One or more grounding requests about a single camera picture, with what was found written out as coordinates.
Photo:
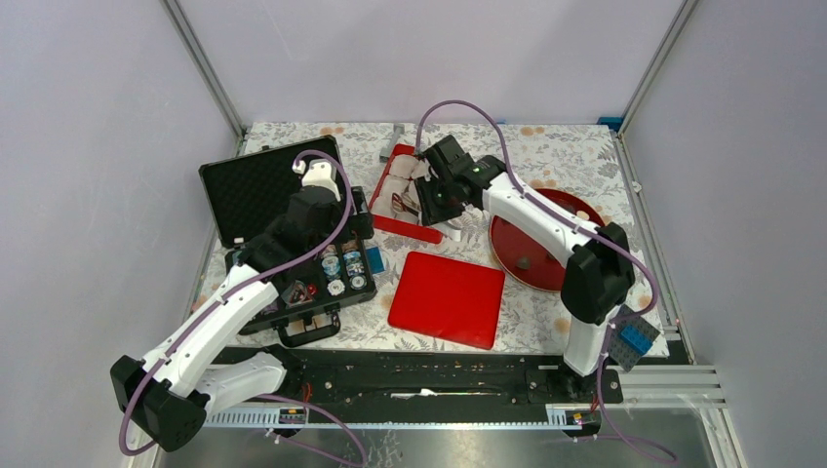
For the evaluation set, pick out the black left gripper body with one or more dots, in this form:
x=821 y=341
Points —
x=337 y=223

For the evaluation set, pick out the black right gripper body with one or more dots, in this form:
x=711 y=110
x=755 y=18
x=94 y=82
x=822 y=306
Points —
x=438 y=202

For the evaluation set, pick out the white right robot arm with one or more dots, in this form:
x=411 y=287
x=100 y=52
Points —
x=598 y=268

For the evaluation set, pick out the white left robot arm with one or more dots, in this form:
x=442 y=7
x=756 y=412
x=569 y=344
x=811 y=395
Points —
x=168 y=393

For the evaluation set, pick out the dark round chocolate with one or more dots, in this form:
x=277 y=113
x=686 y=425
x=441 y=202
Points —
x=524 y=263

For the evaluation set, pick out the black poker chip case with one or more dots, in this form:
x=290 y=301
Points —
x=246 y=195

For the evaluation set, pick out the red tin box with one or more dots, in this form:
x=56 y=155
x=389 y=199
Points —
x=394 y=205

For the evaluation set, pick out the dark red round tray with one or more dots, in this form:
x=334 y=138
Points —
x=509 y=244

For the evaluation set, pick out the red tin lid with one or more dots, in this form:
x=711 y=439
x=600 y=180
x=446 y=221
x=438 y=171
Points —
x=445 y=298

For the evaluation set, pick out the blue lego brick on baseplate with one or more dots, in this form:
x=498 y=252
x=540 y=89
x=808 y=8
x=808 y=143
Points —
x=636 y=339

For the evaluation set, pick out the grey metal bracket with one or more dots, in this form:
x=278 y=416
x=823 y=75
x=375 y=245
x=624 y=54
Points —
x=385 y=152

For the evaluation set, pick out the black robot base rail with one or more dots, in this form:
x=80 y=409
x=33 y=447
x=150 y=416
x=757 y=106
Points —
x=418 y=388

